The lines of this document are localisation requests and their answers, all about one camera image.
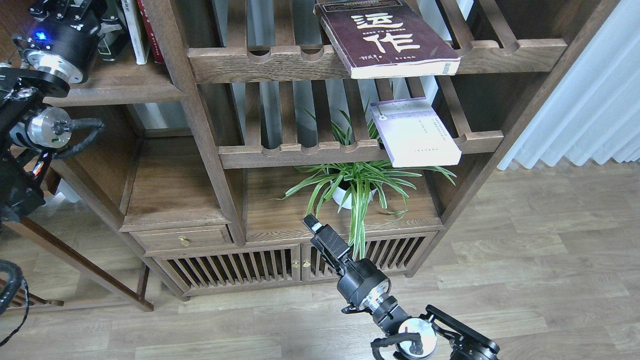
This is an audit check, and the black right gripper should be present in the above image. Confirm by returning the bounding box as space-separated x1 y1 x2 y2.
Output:
302 214 391 313

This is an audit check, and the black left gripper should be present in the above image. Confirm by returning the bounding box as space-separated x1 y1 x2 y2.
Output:
13 0 126 84

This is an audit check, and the yellow and black book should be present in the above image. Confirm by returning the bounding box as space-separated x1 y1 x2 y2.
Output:
97 19 130 61

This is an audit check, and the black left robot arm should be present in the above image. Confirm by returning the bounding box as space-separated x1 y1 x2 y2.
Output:
0 0 109 223

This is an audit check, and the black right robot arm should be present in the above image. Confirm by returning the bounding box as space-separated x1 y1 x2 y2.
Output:
303 214 499 360

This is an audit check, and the white upright book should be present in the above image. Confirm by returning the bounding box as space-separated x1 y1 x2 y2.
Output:
121 0 151 65

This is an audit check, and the white plant pot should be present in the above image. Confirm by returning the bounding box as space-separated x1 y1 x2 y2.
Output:
332 181 378 213

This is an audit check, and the red upright book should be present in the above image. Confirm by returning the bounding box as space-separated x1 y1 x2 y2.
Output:
137 0 165 64

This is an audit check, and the green spider plant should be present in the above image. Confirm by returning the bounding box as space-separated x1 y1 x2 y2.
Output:
272 102 458 261

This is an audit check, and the pale purple book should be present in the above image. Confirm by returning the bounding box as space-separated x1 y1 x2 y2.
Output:
369 96 462 168

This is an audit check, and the dark wooden bookshelf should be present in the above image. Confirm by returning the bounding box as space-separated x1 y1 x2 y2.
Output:
46 0 618 296

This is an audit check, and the brass drawer knob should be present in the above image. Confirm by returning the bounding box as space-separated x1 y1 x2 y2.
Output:
178 235 191 248

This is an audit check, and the dark maroon book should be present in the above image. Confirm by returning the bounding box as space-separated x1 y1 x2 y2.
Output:
314 0 461 79

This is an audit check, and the white curtain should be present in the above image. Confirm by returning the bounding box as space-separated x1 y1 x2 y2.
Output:
497 0 640 171

